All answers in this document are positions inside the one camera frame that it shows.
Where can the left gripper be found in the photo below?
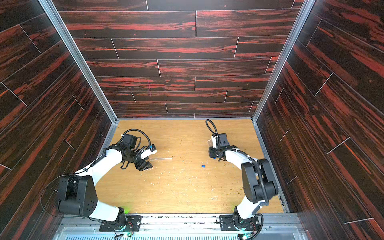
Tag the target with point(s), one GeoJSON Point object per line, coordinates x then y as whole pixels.
{"type": "Point", "coordinates": [143, 165]}

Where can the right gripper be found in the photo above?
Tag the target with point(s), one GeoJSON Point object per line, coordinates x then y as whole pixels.
{"type": "Point", "coordinates": [213, 152]}

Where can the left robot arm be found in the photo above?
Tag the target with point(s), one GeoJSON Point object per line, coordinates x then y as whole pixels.
{"type": "Point", "coordinates": [77, 196]}

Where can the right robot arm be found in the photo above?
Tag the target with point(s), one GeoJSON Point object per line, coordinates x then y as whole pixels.
{"type": "Point", "coordinates": [259, 182]}

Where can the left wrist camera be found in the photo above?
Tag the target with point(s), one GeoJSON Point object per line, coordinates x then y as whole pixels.
{"type": "Point", "coordinates": [150, 151]}

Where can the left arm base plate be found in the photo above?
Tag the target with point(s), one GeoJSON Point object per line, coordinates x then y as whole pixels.
{"type": "Point", "coordinates": [130, 223]}

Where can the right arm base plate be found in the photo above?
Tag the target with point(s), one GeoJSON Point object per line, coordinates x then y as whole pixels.
{"type": "Point", "coordinates": [231, 223]}

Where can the aluminium front rail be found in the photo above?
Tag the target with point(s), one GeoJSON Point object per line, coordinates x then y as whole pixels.
{"type": "Point", "coordinates": [186, 227]}

